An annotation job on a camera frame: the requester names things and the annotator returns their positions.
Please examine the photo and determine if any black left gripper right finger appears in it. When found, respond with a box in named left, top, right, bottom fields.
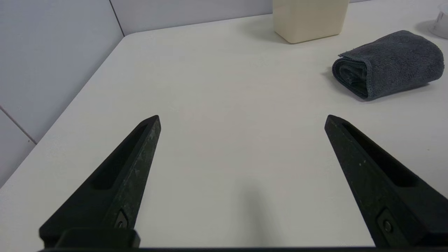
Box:
left=324, top=114, right=448, bottom=250

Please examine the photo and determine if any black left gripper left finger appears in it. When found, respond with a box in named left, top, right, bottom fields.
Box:
left=39, top=114, right=162, bottom=250

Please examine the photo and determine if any cream plastic square box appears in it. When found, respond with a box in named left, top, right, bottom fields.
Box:
left=272, top=0, right=350, bottom=44

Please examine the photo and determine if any folded dark grey towel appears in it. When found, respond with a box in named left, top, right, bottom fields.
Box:
left=331, top=30, right=445, bottom=101

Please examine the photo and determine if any white round plastic lid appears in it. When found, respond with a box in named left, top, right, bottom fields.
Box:
left=430, top=3, right=448, bottom=39

